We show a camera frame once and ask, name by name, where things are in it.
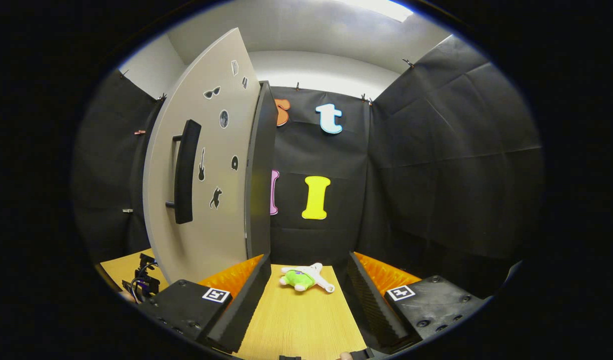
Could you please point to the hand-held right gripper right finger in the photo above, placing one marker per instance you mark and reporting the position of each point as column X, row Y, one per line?
column 371, row 300

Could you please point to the row of black cloth clips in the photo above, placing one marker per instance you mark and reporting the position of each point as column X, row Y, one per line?
column 408, row 62

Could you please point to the dark grey cabinet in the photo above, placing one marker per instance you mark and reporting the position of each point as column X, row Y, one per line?
column 260, row 175

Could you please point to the green white plush toy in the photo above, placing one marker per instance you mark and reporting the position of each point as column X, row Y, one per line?
column 299, row 279

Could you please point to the beige cabinet door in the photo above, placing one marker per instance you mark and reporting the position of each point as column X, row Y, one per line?
column 211, row 240

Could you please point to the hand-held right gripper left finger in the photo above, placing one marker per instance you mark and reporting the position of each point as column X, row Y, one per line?
column 249, row 295

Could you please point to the black backdrop cloth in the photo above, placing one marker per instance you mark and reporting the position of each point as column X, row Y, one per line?
column 436, row 175

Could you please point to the ceiling light fixture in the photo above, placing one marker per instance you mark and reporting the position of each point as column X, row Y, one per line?
column 381, row 7

